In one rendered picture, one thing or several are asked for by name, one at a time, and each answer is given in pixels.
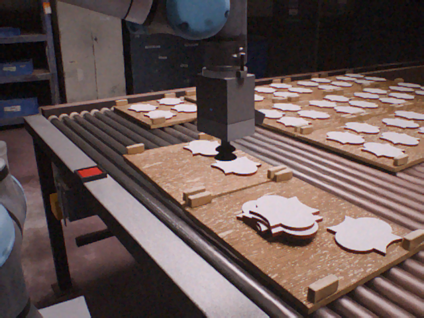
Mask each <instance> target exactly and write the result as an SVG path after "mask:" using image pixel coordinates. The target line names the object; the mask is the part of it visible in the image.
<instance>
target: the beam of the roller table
mask: <svg viewBox="0 0 424 318"><path fill-rule="evenodd" d="M23 120H24V124H25V129H26V130H27V132H28V133H29V134H30V135H31V137H32V138H33V139H34V140H35V142H36V143H37V144H38V145H39V147H41V149H43V152H44V153H45V154H46V155H47V157H49V159H50V160H51V161H52V162H53V163H55V165H56V167H57V168H58V169H59V171H61V173H63V175H64V176H65V177H66V178H67V180H68V181H69V182H70V183H71V185H72V186H73V187H74V189H76V190H77V191H78V192H79V194H80V195H81V196H82V197H83V199H84V200H85V201H86V202H87V204H88V205H89V206H90V207H91V209H92V210H94V211H95V213H96V214H97V215H98V216H99V218H100V219H101V220H102V221H103V223H104V224H105V225H106V226H107V228H109V229H110V230H111V232H112V233H113V234H114V235H115V237H116V238H117V239H118V240H119V242H120V243H121V244H123V245H124V247H125V248H126V249H127V250H128V252H129V253H130V254H131V256H132V257H133V258H134V259H136V261H137V262H138V263H139V264H140V266H141V267H142V268H143V269H144V271H145V272H146V273H147V274H148V275H149V276H150V277H151V278H152V280H153V281H154V282H155V283H156V285H157V286H158V287H159V288H160V289H161V290H162V291H163V292H164V293H165V294H166V295H167V296H168V299H169V300H170V301H171V302H172V303H173V304H174V305H175V306H176V307H177V308H178V309H179V310H180V311H181V313H182V314H183V315H184V316H185V318H270V317H269V316H268V315H267V314H266V313H264V312H263V311H262V310H261V309H260V308H258V307H257V306H256V305H255V304H254V303H253V302H251V300H249V299H248V298H247V297H245V295H244V294H243V293H242V292H240V291H239V290H238V289H237V288H236V287H234V286H233V285H232V284H231V283H230V282H228V281H227V280H226V279H225V278H224V277H223V276H222V275H221V274H220V273H219V272H218V271H216V270H215V269H214V268H213V267H212V266H210V265H209V264H208V263H207V262H206V261H204V260H203V259H202V257H200V255H198V254H197V253H196V252H195V251H194V250H193V249H191V248H190V247H189V246H188V245H187V244H186V243H185V242H184V241H183V240H182V239H181V238H178V237H177V236H176V235H175V234H174V233H173V232H172V231H171V230H170V229H169V228H168V227H166V226H165V225H164V224H163V223H162V222H160V221H159V220H158V219H157V218H156V216H154V215H153V214H152V213H151V212H150V211H148V210H147V209H146V208H145V207H144V206H143V205H141V204H140V203H139V202H138V201H137V200H136V199H135V198H134V197H133V196H132V195H130V194H129V193H128V192H127V191H126V190H125V189H123V188H122V187H121V186H120V185H119V184H118V183H117V182H116V181H115V180H114V179H113V178H111V177H110V176H109V175H108V174H107V178H103V179H99V180H97V181H93V182H87V183H84V184H83V183H81V182H80V180H79V179H78V178H77V177H75V176H74V170H78V169H81V168H87V167H91V166H93V165H97V164H96V163H95V162H93V161H92V160H91V159H90V158H89V157H88V156H86V155H85V154H84V153H83V151H82V150H80V149H79V148H78V147H77V146H76V145H74V144H73V143H72V142H71V141H70V140H68V139H67V138H66V136H65V135H64V134H62V133H61V132H60V131H59V130H58V129H57V128H56V127H55V126H54V125H53V124H51V123H50V122H49V121H48V119H46V118H44V117H43V116H42V115H33V116H28V117H24V118H23Z"/></svg>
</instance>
